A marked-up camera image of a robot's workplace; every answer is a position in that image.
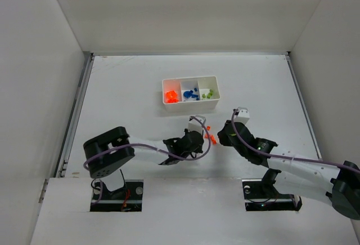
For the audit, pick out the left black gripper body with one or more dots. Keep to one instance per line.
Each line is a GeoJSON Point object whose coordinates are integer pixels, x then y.
{"type": "Point", "coordinates": [195, 139]}

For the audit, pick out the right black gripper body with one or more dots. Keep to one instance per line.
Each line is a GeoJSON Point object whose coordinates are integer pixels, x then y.
{"type": "Point", "coordinates": [229, 135]}

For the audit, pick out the large blue round lego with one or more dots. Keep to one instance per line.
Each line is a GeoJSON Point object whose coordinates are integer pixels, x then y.
{"type": "Point", "coordinates": [190, 94]}

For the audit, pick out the orange round lego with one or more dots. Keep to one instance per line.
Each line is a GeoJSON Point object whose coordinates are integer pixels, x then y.
{"type": "Point", "coordinates": [171, 97]}

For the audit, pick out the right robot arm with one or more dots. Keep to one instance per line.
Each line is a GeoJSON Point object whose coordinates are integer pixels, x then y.
{"type": "Point", "coordinates": [334, 184]}

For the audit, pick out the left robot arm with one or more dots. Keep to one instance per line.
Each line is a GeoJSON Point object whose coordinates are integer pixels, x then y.
{"type": "Point", "coordinates": [107, 153]}

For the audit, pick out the white three-compartment container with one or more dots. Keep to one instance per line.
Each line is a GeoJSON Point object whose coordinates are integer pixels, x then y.
{"type": "Point", "coordinates": [201, 85]}

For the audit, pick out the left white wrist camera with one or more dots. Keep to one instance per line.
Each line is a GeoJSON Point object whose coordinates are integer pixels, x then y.
{"type": "Point", "coordinates": [196, 123]}

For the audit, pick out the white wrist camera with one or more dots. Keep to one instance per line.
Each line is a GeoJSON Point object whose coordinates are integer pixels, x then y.
{"type": "Point", "coordinates": [242, 115]}
{"type": "Point", "coordinates": [196, 123]}

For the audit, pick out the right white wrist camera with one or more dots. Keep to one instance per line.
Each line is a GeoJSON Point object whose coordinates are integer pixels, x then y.
{"type": "Point", "coordinates": [242, 115]}

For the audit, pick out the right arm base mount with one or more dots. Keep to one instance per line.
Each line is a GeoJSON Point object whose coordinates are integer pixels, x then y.
{"type": "Point", "coordinates": [261, 195]}

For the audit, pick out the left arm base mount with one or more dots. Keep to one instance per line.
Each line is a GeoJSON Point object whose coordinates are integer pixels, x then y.
{"type": "Point", "coordinates": [126, 199]}

